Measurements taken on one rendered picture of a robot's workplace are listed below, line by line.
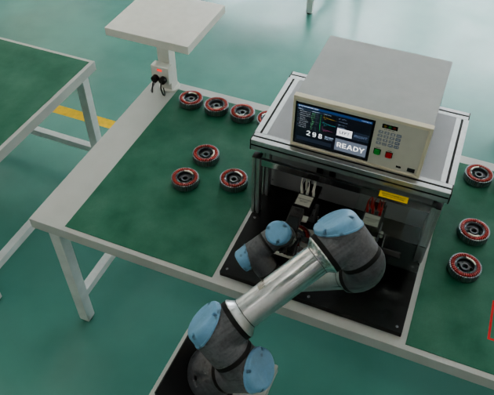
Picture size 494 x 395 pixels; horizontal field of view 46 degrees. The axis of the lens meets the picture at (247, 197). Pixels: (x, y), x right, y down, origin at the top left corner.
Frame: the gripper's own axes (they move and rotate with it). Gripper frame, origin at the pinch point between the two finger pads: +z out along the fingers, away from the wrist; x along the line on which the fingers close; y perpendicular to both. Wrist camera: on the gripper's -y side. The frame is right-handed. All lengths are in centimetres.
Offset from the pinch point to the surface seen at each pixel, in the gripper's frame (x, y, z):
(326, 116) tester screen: 2.8, -37.6, -30.8
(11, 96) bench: -153, -24, 23
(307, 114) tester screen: -3.4, -36.8, -29.8
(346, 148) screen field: 10.8, -31.3, -22.2
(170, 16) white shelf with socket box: -77, -70, 1
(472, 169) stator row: 54, -50, 39
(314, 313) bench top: 15.9, 23.1, -10.7
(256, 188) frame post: -19.0, -12.5, -2.6
